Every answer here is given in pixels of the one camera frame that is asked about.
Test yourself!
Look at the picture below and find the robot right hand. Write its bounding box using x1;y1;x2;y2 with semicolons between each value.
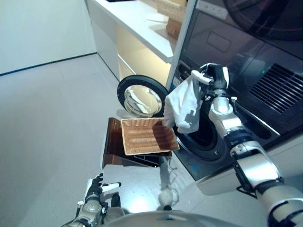
190;62;231;92

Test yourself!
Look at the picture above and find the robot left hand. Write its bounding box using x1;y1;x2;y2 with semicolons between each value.
84;173;122;201

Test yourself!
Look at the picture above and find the white garment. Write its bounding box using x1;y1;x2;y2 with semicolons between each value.
163;75;204;134

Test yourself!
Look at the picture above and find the grey front-load washing machine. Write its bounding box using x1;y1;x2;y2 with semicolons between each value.
167;60;282;182

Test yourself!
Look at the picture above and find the grey stacked dryer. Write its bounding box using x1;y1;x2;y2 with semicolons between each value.
178;0;303;133

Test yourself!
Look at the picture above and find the tall white side panel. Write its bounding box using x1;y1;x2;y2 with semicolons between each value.
165;0;198;92

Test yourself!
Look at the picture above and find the dark brown wooden stool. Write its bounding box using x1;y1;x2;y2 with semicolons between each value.
101;117;173;170

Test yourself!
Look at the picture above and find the small brown wicker basket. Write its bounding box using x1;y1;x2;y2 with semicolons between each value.
166;17;183;38

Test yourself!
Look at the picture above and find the wicker laundry basket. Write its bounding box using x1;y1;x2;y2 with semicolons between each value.
120;117;180;156

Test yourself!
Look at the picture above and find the round glass washer door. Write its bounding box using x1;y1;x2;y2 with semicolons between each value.
116;75;168;118

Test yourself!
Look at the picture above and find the beige rectangular wicker basket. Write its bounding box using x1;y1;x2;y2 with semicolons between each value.
155;0;187;19

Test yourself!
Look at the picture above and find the grey robot torso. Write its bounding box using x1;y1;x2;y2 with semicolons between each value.
104;207;268;227

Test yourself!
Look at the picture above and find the white counter cabinet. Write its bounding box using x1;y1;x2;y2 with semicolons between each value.
86;0;187;86

